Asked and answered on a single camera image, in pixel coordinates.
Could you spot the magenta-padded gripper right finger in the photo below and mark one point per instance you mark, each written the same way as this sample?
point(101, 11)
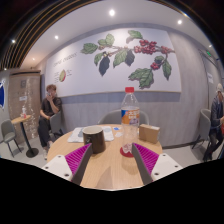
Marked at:
point(160, 166)

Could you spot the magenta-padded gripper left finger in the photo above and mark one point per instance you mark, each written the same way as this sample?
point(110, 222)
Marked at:
point(63, 166)

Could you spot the clear red-capped water bottle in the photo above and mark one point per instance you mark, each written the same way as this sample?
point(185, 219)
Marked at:
point(130, 120)

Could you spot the brown cardboard box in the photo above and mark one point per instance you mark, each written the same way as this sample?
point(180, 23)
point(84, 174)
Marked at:
point(149, 134)

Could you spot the flat round red coaster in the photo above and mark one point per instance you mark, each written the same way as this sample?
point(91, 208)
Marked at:
point(126, 154)

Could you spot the dark mug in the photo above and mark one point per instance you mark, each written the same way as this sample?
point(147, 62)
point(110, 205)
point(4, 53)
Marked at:
point(95, 141)

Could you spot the person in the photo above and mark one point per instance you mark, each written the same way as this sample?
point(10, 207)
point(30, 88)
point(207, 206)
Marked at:
point(216, 120)
point(50, 108)

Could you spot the small round wooden side table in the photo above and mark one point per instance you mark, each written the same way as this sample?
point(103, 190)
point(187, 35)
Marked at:
point(20, 119)

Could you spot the small clear bottle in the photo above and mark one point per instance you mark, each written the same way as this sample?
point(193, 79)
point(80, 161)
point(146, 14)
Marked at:
point(24, 113)

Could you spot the green exit sign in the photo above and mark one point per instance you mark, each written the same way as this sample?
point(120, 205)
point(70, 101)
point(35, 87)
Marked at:
point(208, 53)

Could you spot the round ceiling lights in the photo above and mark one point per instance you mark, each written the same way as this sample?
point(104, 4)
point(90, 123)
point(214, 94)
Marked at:
point(112, 12)

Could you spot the coffee branch wall mural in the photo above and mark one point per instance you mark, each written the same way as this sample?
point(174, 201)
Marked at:
point(83, 76)

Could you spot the blue wall sign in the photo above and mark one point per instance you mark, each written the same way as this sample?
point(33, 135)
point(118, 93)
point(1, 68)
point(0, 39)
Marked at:
point(2, 95)

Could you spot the white wall notice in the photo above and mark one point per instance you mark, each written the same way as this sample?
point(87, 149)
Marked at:
point(210, 77)

